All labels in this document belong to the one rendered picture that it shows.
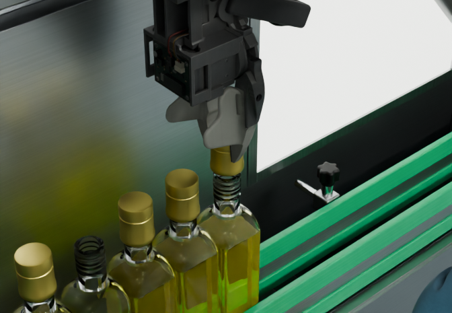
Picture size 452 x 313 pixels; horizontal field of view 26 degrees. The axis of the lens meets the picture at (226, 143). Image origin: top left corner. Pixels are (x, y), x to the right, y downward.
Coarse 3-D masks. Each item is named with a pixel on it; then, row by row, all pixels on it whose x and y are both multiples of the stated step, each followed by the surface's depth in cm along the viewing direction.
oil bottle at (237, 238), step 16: (208, 208) 106; (208, 224) 105; (224, 224) 104; (240, 224) 104; (256, 224) 106; (224, 240) 104; (240, 240) 105; (256, 240) 107; (224, 256) 104; (240, 256) 106; (256, 256) 108; (224, 272) 106; (240, 272) 107; (256, 272) 109; (224, 288) 107; (240, 288) 109; (256, 288) 111; (224, 304) 108; (240, 304) 110
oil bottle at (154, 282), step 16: (160, 256) 100; (112, 272) 99; (128, 272) 98; (144, 272) 98; (160, 272) 99; (128, 288) 98; (144, 288) 98; (160, 288) 99; (144, 304) 99; (160, 304) 101; (176, 304) 103
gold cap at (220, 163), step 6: (216, 150) 99; (222, 150) 99; (228, 150) 99; (216, 156) 100; (222, 156) 99; (228, 156) 99; (210, 162) 102; (216, 162) 100; (222, 162) 100; (228, 162) 100; (240, 162) 100; (216, 168) 101; (222, 168) 100; (228, 168) 100; (234, 168) 100; (240, 168) 101; (222, 174) 100; (228, 174) 100; (234, 174) 101
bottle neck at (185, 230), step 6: (174, 222) 100; (186, 222) 100; (192, 222) 100; (174, 228) 101; (180, 228) 100; (186, 228) 100; (192, 228) 101; (174, 234) 101; (180, 234) 101; (186, 234) 101; (192, 234) 101
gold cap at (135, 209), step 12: (132, 192) 96; (120, 204) 95; (132, 204) 95; (144, 204) 95; (120, 216) 95; (132, 216) 94; (144, 216) 95; (120, 228) 96; (132, 228) 95; (144, 228) 95; (132, 240) 96; (144, 240) 96
